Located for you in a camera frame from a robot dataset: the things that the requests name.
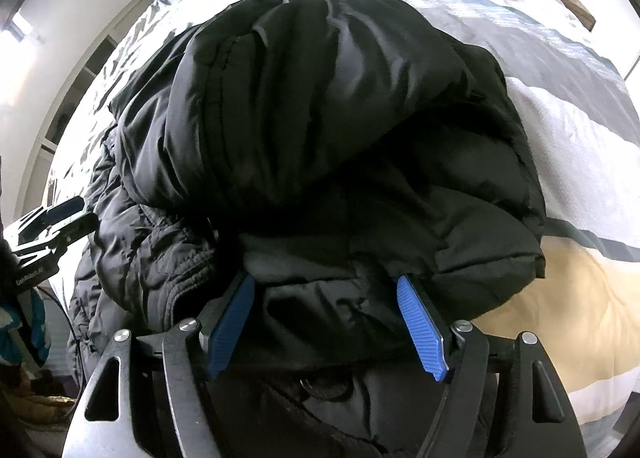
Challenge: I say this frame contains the striped duvet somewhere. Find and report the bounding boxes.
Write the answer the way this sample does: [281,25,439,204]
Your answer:
[45,0,640,458]

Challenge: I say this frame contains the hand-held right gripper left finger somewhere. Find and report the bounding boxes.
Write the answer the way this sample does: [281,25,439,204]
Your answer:
[62,272,257,458]

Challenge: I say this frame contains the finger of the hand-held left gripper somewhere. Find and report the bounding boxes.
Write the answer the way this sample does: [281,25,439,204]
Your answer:
[42,195,86,229]
[12,212,101,259]

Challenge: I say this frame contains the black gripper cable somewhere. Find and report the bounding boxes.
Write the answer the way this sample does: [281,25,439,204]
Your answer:
[42,288,83,394]

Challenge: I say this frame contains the window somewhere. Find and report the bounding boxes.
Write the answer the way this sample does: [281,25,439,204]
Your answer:
[0,8,41,43]

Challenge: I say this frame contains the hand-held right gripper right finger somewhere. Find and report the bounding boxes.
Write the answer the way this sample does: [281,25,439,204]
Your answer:
[396,274,588,458]

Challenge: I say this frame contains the wooden nightstand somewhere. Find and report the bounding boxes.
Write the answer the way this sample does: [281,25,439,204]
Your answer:
[555,0,598,31]

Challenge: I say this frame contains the black puffer jacket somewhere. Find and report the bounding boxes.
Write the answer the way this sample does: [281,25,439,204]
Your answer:
[67,0,548,458]

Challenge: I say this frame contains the low white shelf unit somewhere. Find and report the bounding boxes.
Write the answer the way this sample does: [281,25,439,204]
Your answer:
[15,0,166,209]

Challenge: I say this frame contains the brown cloth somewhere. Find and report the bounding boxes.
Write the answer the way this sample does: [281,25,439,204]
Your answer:
[0,368,81,439]

